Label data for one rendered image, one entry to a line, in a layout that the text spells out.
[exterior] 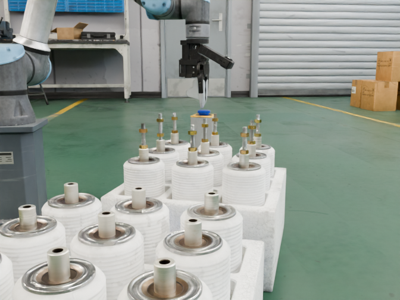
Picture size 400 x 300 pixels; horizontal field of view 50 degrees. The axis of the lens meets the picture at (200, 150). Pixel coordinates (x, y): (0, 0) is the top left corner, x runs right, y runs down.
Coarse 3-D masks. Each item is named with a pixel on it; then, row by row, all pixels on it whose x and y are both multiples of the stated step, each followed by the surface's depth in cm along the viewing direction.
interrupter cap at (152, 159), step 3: (150, 156) 104; (129, 159) 101; (132, 159) 101; (135, 159) 101; (138, 159) 102; (150, 159) 102; (153, 159) 102; (156, 159) 101; (159, 159) 101; (129, 162) 98; (132, 162) 98; (135, 162) 97; (138, 162) 97; (141, 162) 97; (144, 162) 97; (147, 162) 97; (150, 162) 97; (153, 162) 98; (156, 162) 98
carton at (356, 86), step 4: (352, 80) 488; (356, 80) 478; (360, 80) 469; (352, 84) 488; (356, 84) 478; (360, 84) 468; (352, 88) 487; (356, 88) 479; (360, 88) 469; (352, 92) 488; (356, 92) 479; (360, 92) 469; (352, 96) 488; (356, 96) 479; (360, 96) 470; (352, 100) 488; (356, 100) 479; (360, 100) 471; (352, 104) 488; (356, 104) 479; (360, 104) 472
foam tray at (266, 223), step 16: (112, 192) 100; (272, 192) 100; (176, 208) 92; (240, 208) 89; (256, 208) 89; (272, 208) 89; (176, 224) 93; (256, 224) 89; (272, 224) 88; (272, 240) 88; (272, 256) 89; (272, 272) 90; (272, 288) 91
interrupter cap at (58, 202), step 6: (54, 198) 72; (60, 198) 72; (84, 198) 72; (90, 198) 72; (48, 204) 69; (54, 204) 69; (60, 204) 68; (66, 204) 68; (72, 204) 68; (78, 204) 69; (84, 204) 68
